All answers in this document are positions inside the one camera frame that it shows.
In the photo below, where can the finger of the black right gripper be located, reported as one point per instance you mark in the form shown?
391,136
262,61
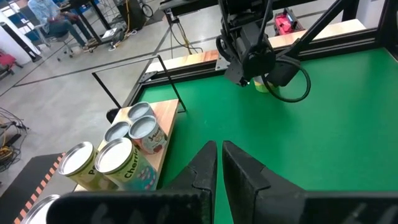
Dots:
284,73
237,74

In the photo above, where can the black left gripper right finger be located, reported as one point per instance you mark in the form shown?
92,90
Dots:
242,177

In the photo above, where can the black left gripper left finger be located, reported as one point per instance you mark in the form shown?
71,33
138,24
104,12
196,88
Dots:
205,174

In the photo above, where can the green peaches can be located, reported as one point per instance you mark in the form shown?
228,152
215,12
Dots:
259,87

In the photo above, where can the Saucy O's meatballs can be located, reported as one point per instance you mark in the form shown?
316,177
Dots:
149,140

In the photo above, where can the Cherries labelled can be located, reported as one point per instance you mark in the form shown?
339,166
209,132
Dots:
124,165

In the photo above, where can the short blue salmon can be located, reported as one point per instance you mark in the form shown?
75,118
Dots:
116,132

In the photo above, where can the pale yellow labelled can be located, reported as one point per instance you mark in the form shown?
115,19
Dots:
77,161

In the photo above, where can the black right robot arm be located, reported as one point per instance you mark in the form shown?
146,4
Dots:
242,9

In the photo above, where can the wooden shelf board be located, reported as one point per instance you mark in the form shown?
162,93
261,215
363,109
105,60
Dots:
164,115

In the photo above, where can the red tool case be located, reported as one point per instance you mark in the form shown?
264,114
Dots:
284,21

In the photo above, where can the green table mat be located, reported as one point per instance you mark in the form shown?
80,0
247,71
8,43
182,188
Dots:
326,124

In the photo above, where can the black equipment box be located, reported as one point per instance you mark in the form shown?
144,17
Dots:
133,14

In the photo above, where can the black hazard-striped floor mat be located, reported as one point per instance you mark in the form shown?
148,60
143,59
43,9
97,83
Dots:
28,180

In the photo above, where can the office chair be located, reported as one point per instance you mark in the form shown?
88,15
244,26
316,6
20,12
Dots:
62,38

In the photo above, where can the person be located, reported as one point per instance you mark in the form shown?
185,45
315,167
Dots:
46,12

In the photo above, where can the white pillar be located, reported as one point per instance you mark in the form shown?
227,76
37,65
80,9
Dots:
12,40

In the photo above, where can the red wheeled cart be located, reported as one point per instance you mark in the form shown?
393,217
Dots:
6,59

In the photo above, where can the black aluminium table frame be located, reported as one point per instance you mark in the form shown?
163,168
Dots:
335,43

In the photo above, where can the black metal shelf side frame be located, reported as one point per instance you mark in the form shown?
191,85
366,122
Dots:
172,84

